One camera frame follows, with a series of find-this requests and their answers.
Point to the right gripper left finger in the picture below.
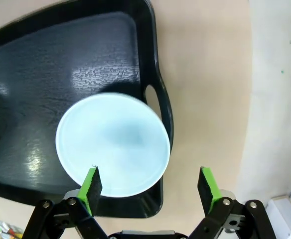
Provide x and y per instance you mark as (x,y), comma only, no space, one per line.
(88,189)

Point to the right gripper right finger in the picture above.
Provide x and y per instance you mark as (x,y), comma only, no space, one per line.
(210,191)

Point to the pale blue-green shallow bowl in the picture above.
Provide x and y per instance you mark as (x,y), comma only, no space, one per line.
(110,139)

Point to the black plastic serving tray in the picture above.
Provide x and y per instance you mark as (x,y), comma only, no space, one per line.
(36,74)

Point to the white box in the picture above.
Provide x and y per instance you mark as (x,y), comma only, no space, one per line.
(282,214)

